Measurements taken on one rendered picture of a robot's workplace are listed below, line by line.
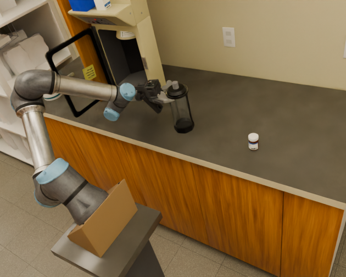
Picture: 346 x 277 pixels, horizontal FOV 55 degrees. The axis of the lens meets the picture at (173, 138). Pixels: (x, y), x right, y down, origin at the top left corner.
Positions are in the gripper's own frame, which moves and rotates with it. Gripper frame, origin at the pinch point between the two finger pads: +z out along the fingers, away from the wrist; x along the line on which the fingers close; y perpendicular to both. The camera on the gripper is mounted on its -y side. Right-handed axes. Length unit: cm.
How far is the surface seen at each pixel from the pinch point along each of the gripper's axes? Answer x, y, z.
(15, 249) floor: -42, -102, -147
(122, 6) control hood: 15.9, 38.9, -21.0
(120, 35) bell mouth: 24.6, 22.4, -33.6
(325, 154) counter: -12, -25, 64
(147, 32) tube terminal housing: 24.6, 22.0, -17.6
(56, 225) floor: -16, -104, -126
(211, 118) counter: 7.7, -21.0, 10.8
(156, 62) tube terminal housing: 25.6, 4.5, -18.8
